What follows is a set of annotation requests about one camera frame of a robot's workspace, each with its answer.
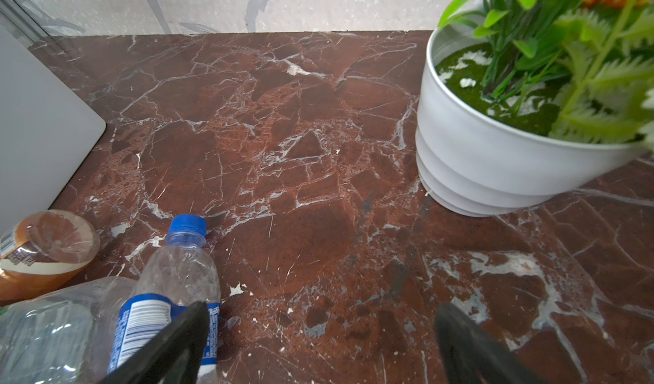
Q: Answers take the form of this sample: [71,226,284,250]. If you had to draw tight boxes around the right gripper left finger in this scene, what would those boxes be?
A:
[102,302,209,384]

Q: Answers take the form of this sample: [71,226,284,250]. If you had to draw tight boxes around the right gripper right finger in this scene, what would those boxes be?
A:
[434,303,544,383]

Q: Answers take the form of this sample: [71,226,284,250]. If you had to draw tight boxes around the blue cap water bottle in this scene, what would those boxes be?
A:
[107,215,221,383]

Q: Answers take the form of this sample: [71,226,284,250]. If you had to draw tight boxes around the green white label clear bottle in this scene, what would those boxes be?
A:
[1,277,136,383]

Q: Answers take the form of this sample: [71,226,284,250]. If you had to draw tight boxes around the brown label bottle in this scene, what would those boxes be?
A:
[1,210,100,302]

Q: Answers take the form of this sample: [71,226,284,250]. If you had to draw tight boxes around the white plastic trash bin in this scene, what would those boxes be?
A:
[1,30,107,231]

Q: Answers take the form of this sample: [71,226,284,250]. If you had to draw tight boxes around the white pot artificial flowers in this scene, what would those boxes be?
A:
[416,0,653,217]

